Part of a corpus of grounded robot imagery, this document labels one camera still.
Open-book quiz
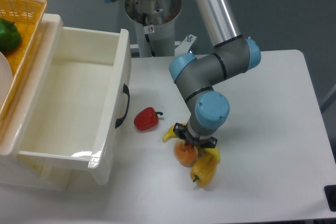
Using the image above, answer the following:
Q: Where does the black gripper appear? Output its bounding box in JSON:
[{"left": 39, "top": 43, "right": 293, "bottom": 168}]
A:
[{"left": 173, "top": 123, "right": 217, "bottom": 148}]

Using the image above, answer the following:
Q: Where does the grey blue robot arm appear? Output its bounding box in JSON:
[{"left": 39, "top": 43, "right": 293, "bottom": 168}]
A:
[{"left": 105, "top": 0, "right": 261, "bottom": 148}]

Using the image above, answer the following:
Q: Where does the yellow banana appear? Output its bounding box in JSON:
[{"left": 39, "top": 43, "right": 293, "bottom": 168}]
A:
[{"left": 162, "top": 123, "right": 222, "bottom": 163}]

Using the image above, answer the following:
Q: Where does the yellow bell pepper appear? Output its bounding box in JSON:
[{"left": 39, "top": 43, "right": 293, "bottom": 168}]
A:
[{"left": 190, "top": 153, "right": 217, "bottom": 188}]

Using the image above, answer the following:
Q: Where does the red bell pepper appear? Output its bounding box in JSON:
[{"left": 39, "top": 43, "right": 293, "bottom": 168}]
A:
[{"left": 133, "top": 107, "right": 163, "bottom": 131}]

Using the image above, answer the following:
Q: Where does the white open drawer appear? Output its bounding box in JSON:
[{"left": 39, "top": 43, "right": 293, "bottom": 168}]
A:
[{"left": 19, "top": 27, "right": 131, "bottom": 185}]

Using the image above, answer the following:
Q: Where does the black object at table edge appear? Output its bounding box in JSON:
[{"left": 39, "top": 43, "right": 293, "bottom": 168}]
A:
[{"left": 324, "top": 185, "right": 336, "bottom": 212}]

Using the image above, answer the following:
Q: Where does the white drawer cabinet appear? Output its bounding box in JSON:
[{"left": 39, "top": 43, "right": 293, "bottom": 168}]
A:
[{"left": 1, "top": 14, "right": 71, "bottom": 190}]

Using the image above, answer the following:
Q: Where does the white plate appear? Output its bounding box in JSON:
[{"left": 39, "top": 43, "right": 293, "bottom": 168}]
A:
[{"left": 0, "top": 53, "right": 13, "bottom": 106}]

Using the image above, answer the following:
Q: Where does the green bell pepper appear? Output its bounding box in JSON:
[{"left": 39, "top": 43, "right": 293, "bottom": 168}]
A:
[{"left": 1, "top": 18, "right": 22, "bottom": 54}]

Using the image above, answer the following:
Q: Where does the yellow woven basket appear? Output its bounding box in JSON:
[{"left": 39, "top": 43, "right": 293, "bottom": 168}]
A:
[{"left": 0, "top": 0, "right": 48, "bottom": 127}]

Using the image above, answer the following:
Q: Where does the black drawer handle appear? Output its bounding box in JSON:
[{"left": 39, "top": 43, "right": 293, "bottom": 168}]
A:
[{"left": 114, "top": 83, "right": 130, "bottom": 129}]

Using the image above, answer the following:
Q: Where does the white bracket behind table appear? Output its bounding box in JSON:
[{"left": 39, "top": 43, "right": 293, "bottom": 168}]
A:
[{"left": 174, "top": 34, "right": 197, "bottom": 56}]

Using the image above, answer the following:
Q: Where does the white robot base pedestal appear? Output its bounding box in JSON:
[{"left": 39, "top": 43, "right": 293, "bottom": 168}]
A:
[{"left": 125, "top": 0, "right": 182, "bottom": 57}]

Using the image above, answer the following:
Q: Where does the black cable on pedestal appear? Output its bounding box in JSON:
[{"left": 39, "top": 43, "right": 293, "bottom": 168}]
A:
[{"left": 142, "top": 13, "right": 157, "bottom": 57}]

